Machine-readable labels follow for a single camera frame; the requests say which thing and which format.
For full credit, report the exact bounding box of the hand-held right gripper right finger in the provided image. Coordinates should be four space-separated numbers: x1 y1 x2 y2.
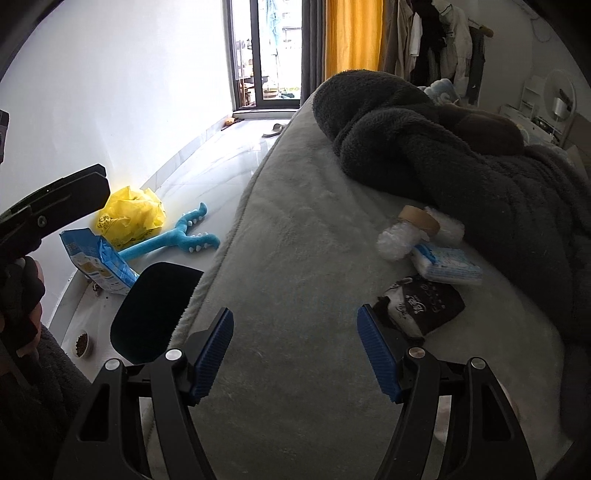
357 304 539 480

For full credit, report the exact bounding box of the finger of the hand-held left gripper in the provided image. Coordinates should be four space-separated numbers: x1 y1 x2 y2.
0 163 110 259

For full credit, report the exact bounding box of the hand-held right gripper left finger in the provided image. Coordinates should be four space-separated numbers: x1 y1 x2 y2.
53 308 235 480

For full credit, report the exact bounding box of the black trash bin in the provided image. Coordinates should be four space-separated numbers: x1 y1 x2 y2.
110 262 205 366

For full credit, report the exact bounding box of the brown cardboard tube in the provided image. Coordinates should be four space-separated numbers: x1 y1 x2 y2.
398 205 441 241

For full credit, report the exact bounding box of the person's left hand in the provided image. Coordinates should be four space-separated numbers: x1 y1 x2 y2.
0 256 45 358

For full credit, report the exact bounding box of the yellow plastic bag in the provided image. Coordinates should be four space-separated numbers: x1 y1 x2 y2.
95 186 167 247

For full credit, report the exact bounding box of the black snack wrapper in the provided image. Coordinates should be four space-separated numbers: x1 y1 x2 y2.
373 275 466 340

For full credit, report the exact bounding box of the blue pet food bag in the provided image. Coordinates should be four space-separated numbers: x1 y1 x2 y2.
59 228 140 296

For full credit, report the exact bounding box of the blue forked plush toy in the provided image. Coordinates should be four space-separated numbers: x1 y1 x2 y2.
117 202 221 264

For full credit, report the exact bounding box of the blue white tissue packet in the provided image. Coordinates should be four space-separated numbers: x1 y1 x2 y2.
412 244 484 284

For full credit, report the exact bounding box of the small pet food bowl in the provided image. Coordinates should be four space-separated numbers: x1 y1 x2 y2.
74 329 96 359

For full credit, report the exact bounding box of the grey plush bed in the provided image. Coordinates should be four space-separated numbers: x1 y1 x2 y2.
141 88 591 480

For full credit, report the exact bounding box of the person's dark fleece clothing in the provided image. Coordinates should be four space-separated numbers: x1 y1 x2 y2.
0 323 93 480

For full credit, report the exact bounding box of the dark grey fleece blanket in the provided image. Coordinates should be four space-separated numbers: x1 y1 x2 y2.
312 70 591 343

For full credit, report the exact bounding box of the brown cushion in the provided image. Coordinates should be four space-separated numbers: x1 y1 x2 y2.
438 104 526 155

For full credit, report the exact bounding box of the glass sliding door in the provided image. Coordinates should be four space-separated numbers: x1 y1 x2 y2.
222 0 315 112

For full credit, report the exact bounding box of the light blue plush toy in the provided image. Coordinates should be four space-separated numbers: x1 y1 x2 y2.
425 78 462 105

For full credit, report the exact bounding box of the grey curtain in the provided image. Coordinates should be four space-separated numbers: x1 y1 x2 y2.
301 0 328 105

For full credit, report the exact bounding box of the white storage shelf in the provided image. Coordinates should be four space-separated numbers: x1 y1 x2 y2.
501 74 555 136

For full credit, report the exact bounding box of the hanging dark grey garment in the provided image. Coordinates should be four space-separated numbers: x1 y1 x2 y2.
465 25 486 108

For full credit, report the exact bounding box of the white standing fan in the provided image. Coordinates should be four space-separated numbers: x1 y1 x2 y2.
539 69 578 145

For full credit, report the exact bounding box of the yellow curtain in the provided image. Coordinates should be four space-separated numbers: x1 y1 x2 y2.
324 0 384 82

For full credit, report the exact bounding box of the hanging white jacket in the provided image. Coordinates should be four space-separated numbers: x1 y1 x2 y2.
434 0 472 89

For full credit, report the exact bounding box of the hanging black garment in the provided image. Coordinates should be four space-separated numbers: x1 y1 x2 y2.
411 0 445 85

